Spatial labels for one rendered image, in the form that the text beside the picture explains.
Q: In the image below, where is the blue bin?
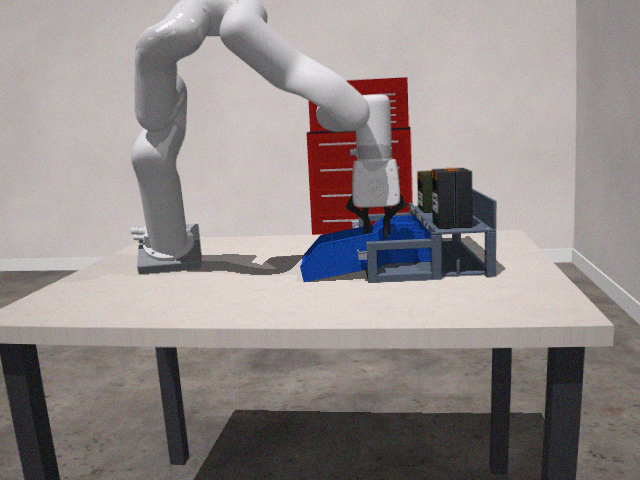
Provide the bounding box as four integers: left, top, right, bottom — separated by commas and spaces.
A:
300, 225, 376, 282
372, 215, 421, 233
375, 223, 430, 264

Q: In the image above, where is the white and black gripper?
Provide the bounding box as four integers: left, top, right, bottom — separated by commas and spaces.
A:
346, 157, 407, 239

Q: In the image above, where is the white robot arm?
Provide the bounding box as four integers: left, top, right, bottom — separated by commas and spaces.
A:
131, 0, 392, 261

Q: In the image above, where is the grey shelf rack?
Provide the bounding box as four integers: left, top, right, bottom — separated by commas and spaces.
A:
357, 189, 496, 283

